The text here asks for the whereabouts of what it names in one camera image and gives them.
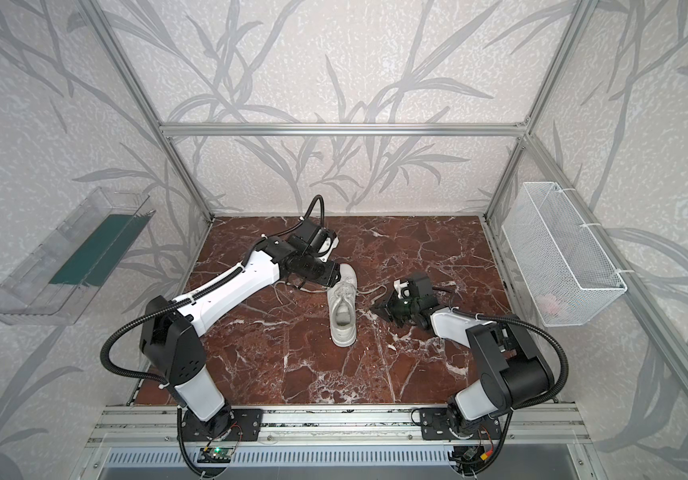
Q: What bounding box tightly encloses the aluminium frame corner post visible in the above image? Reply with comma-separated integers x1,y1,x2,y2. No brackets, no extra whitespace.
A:
77,0,215,223

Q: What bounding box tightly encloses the white wire mesh basket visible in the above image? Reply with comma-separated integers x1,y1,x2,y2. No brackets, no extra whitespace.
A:
502,182,627,327

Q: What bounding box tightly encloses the green circuit board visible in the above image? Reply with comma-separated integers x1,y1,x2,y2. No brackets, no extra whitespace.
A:
197,447,235,464

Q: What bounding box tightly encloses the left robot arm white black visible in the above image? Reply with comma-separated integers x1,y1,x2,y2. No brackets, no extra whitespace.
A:
99,195,341,439

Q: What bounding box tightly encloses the right aluminium corner post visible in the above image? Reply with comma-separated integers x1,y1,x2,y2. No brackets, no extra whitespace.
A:
483,0,598,224

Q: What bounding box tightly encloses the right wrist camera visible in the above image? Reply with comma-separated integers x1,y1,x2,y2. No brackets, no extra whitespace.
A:
394,272,434,299

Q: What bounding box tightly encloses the white shoelace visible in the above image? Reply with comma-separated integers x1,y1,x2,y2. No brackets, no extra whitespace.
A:
283,272,390,307

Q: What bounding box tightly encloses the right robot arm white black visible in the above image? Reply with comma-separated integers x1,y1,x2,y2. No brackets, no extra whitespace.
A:
370,276,569,440

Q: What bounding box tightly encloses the white sneaker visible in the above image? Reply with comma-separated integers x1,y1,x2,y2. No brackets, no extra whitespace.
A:
327,264,358,347

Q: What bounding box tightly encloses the pink item in basket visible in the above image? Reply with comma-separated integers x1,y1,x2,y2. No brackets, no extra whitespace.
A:
536,293,565,316

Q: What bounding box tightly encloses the aluminium horizontal back bar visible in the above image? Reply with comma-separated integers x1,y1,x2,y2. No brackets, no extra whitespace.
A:
160,123,526,137

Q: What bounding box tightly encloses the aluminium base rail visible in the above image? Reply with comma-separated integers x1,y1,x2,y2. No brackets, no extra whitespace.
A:
87,403,590,448

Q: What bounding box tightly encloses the clear plastic wall tray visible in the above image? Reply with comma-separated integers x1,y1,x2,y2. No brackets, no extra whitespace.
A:
0,187,156,326

